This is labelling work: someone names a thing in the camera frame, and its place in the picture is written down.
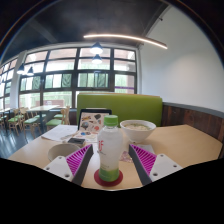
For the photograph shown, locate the white paper sheets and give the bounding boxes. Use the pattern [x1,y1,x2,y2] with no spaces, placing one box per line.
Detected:
[40,124,80,143]

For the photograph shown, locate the large black-framed window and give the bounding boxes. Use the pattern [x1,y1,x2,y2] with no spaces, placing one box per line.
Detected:
[0,46,139,110]

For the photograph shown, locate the flat round red coaster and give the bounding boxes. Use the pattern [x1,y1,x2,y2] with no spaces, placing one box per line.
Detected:
[93,168,124,188]

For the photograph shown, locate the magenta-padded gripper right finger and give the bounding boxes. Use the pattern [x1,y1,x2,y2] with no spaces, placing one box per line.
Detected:
[128,143,184,187]

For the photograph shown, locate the small dark flat case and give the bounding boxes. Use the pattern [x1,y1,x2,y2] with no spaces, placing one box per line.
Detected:
[67,137,87,148]

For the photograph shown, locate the patterned paper cup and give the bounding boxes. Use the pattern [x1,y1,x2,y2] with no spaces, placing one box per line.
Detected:
[47,143,82,163]

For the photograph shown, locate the wooden green-seated chairs group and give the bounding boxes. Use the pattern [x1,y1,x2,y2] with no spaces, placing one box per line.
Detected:
[0,105,72,135]

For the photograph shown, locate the long curved linear light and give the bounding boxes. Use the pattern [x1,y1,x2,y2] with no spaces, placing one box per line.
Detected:
[83,33,169,51]

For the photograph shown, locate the light wooden dining table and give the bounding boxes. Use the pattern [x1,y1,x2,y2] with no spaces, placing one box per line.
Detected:
[28,104,61,125]

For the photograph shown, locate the colourful sticker sheet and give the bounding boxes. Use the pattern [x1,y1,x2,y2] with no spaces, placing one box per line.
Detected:
[71,130,97,143]

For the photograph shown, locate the sticker-covered laptop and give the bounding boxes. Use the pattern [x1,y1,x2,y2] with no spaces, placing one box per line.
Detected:
[77,108,113,132]

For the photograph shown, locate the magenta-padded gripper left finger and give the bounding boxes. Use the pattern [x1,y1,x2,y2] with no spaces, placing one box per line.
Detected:
[43,143,95,187]

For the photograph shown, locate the green upholstered bench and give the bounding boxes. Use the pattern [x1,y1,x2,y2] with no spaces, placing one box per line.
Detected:
[76,92,164,128]

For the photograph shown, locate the clear green-capped drink bottle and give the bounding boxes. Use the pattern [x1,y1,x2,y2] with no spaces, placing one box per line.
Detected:
[96,114,125,184]

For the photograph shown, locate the white ceramic bowl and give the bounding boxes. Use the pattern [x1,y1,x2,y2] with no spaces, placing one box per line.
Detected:
[119,119,157,144]

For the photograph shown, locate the black pendant lamps group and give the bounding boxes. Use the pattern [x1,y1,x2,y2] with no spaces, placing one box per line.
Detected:
[15,41,105,77]

